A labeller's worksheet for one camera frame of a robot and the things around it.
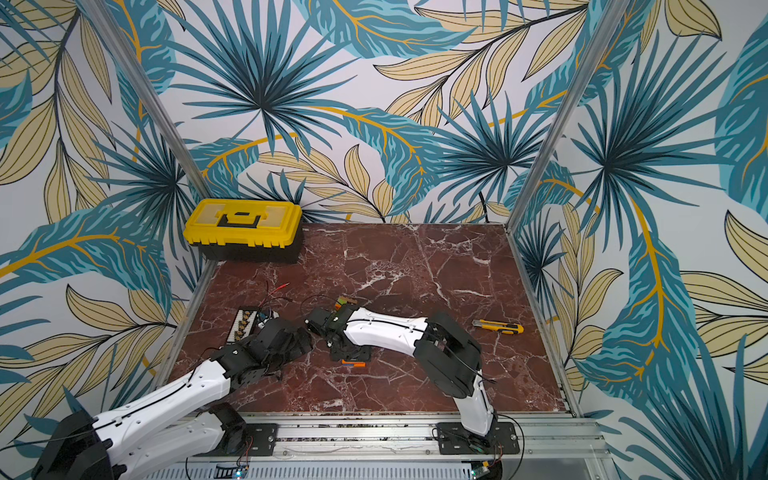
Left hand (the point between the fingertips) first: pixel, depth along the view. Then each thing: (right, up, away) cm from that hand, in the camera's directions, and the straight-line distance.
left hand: (298, 348), depth 83 cm
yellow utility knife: (+61, +3, +9) cm, 61 cm away
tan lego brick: (+12, +11, +14) cm, 22 cm away
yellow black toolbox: (-21, +34, +12) cm, 41 cm away
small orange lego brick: (+17, -6, +3) cm, 18 cm away
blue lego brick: (+13, -6, +3) cm, 15 cm away
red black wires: (-11, +12, +15) cm, 22 cm away
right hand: (+13, -3, +2) cm, 14 cm away
